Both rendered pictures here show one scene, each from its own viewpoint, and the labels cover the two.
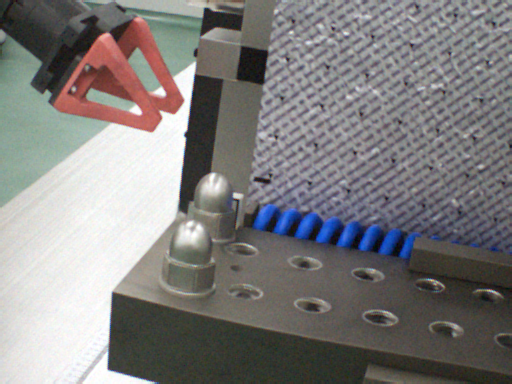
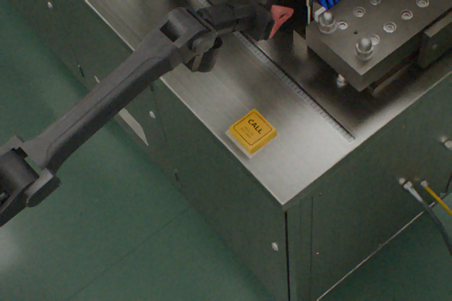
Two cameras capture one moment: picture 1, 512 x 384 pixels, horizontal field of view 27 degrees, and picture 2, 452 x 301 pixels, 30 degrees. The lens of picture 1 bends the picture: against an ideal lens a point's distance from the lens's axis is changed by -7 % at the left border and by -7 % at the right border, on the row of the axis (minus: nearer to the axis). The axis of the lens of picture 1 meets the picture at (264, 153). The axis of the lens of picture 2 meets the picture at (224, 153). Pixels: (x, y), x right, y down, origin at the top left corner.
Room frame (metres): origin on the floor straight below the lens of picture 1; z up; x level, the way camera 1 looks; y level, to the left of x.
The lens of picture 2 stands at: (0.14, 0.87, 2.39)
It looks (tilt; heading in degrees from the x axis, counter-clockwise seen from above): 61 degrees down; 319
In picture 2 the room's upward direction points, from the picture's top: 9 degrees counter-clockwise
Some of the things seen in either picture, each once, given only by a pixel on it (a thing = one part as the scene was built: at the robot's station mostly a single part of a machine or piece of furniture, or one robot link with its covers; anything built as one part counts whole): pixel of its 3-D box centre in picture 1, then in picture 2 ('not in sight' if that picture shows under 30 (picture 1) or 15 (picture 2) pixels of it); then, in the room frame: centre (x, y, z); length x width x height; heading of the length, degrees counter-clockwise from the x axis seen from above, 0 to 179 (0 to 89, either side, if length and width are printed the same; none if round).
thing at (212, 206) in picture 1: (212, 204); (327, 19); (0.74, 0.03, 1.05); 0.04 x 0.04 x 0.04
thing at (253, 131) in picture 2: not in sight; (252, 131); (0.75, 0.26, 0.91); 0.07 x 0.07 x 0.02; 80
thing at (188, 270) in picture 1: (190, 254); (364, 46); (0.65, 0.04, 1.05); 0.04 x 0.04 x 0.04
